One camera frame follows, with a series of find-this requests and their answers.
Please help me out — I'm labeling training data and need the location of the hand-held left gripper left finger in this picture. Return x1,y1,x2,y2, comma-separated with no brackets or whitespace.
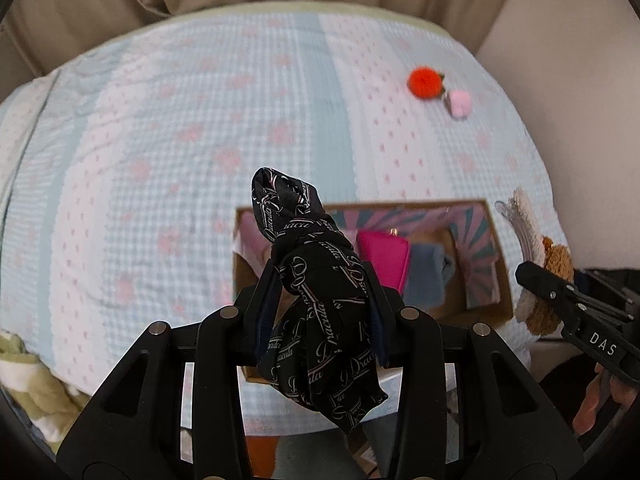
56,260,281,480

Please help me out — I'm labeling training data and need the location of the blue checkered floral blanket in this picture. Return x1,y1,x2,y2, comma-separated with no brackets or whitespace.
0,7,572,436

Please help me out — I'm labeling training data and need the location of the cardboard box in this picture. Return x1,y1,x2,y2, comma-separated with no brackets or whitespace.
232,198,515,387

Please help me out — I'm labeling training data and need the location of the person's right hand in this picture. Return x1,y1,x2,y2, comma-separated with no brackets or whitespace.
572,362,640,437

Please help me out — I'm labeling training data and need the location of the grey sock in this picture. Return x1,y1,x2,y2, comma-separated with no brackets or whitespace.
403,242,457,310

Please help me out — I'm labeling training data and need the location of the pink plush cube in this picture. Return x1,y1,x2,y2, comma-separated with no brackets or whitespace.
446,90,473,120

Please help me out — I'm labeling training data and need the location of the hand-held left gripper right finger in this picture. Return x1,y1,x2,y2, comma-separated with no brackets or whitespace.
360,262,584,480

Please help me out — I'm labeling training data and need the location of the magenta pouch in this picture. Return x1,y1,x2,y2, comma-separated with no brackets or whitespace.
356,228,412,294

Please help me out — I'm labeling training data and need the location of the light green mattress sheet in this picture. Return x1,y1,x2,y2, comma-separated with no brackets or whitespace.
162,0,453,38

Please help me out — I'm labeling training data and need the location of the black printed cloth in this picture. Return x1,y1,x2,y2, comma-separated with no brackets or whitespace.
249,165,390,435

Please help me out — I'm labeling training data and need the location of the orange pompom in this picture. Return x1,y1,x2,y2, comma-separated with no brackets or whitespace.
406,66,447,99

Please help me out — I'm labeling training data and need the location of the green and white blanket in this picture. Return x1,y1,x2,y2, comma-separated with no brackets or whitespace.
0,329,94,445

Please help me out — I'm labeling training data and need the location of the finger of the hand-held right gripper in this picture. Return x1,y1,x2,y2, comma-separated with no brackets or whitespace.
514,260,627,329

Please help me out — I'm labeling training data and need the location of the dusty pink cloth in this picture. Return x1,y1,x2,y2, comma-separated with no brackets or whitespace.
238,219,282,263

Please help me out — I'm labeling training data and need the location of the brown bear plush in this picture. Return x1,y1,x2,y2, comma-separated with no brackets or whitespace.
494,187,575,337

